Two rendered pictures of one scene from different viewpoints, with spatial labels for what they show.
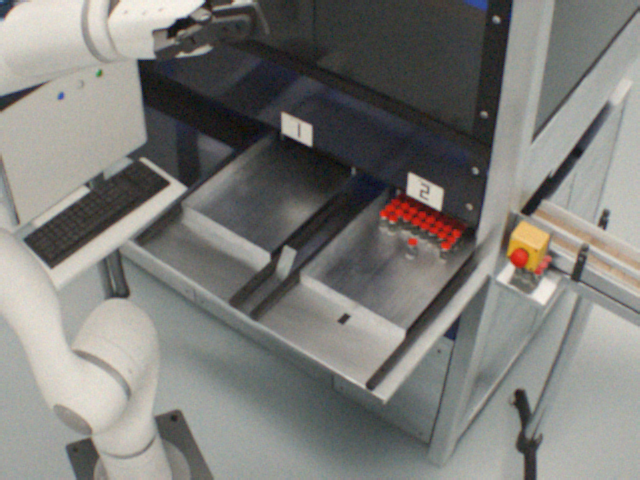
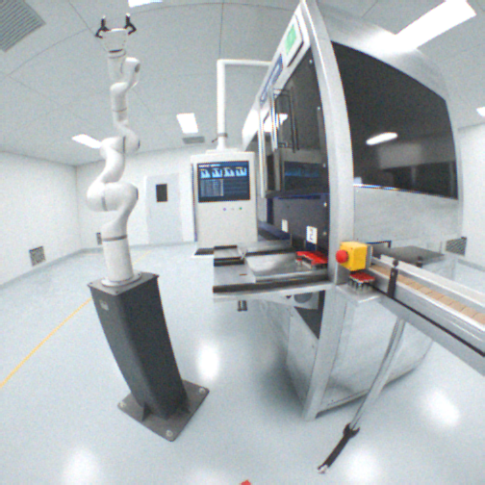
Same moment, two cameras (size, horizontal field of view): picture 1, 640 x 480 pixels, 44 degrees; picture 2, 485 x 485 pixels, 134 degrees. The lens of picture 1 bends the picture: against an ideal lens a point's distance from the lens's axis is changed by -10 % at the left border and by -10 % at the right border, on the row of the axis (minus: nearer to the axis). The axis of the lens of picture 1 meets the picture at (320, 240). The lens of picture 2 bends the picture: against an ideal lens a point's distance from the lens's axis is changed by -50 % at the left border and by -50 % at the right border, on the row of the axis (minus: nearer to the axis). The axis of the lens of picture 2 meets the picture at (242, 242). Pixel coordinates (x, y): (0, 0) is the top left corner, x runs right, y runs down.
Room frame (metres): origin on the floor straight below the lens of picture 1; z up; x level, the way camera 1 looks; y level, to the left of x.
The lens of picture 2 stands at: (0.59, -0.60, 1.15)
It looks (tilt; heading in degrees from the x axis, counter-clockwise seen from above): 11 degrees down; 47
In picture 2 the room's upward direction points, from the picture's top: 2 degrees counter-clockwise
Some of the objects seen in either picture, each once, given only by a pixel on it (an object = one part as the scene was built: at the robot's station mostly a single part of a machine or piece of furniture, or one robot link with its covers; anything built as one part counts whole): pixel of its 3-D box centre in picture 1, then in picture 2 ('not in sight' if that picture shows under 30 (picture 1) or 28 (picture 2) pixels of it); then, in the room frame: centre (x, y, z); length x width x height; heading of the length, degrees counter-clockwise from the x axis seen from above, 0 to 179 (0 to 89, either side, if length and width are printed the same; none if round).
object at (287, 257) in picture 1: (270, 277); not in sight; (1.19, 0.10, 0.91); 0.14 x 0.03 x 0.06; 144
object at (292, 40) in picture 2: not in sight; (291, 40); (1.33, -0.20, 1.96); 0.21 x 0.01 x 0.21; 54
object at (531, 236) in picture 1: (529, 244); (354, 255); (1.21, -0.44, 1.00); 0.08 x 0.07 x 0.07; 144
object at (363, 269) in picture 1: (397, 256); (291, 266); (1.26, -0.17, 0.90); 0.34 x 0.26 x 0.04; 144
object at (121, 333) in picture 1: (117, 375); (118, 210); (0.75, 0.32, 1.16); 0.19 x 0.12 x 0.24; 161
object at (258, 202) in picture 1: (272, 190); (269, 247); (1.46, 0.11, 0.90); 0.34 x 0.26 x 0.04; 144
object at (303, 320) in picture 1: (313, 249); (264, 262); (1.30, 0.01, 0.87); 0.70 x 0.48 x 0.02; 54
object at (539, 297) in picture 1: (533, 275); (362, 292); (1.23, -0.47, 0.87); 0.14 x 0.13 x 0.02; 144
